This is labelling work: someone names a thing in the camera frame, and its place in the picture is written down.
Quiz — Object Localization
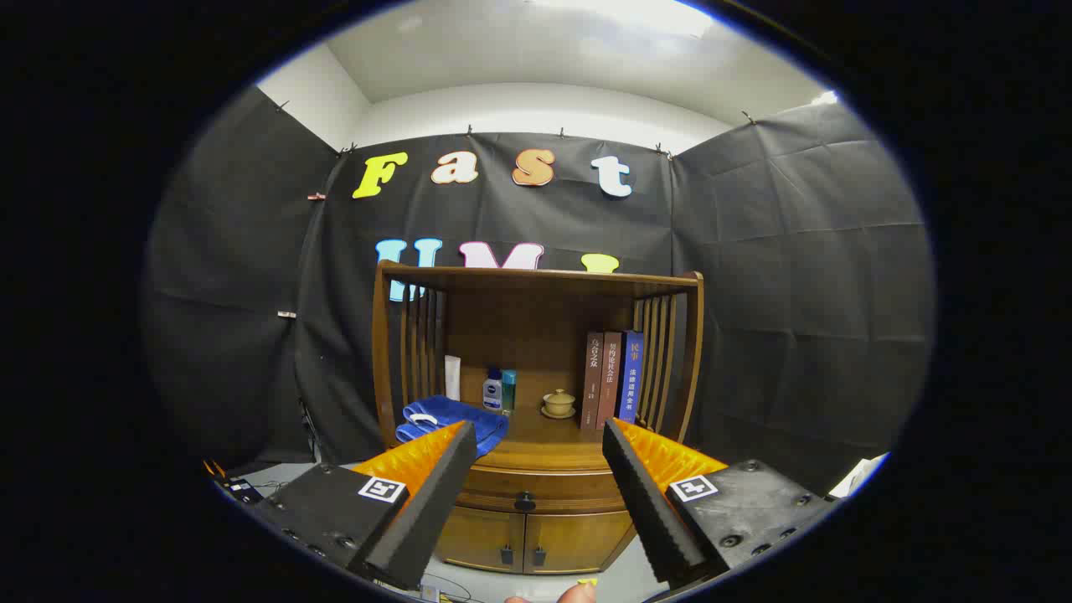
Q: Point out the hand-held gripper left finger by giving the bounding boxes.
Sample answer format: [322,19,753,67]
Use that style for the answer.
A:
[251,420,478,591]

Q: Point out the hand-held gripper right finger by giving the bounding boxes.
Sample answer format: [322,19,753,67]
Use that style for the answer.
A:
[601,417,838,587]

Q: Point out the wooden drawer with black knob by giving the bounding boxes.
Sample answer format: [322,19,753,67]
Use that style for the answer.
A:
[456,465,631,513]

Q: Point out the wooden cabinet door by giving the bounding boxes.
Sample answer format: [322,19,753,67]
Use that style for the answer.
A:
[435,507,527,575]
[524,511,635,575]

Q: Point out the wooden countertop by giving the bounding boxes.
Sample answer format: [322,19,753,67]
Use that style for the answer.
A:
[394,400,671,472]

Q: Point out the wooden cabinet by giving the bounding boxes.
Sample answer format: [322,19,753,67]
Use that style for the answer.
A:
[371,260,705,577]

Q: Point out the folded blue towel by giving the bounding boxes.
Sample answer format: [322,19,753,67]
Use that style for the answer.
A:
[395,395,510,458]

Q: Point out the blue book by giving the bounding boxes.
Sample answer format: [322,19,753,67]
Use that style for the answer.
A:
[616,330,645,424]

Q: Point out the reddish brown book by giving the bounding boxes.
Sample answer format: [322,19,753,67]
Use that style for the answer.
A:
[596,332,623,430]

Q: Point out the dark brown book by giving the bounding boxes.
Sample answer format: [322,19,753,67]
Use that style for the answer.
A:
[580,332,606,431]

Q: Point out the black floor device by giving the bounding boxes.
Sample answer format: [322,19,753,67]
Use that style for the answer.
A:
[211,471,265,505]

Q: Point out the thin floor cables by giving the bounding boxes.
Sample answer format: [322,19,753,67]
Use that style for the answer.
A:
[419,573,474,602]

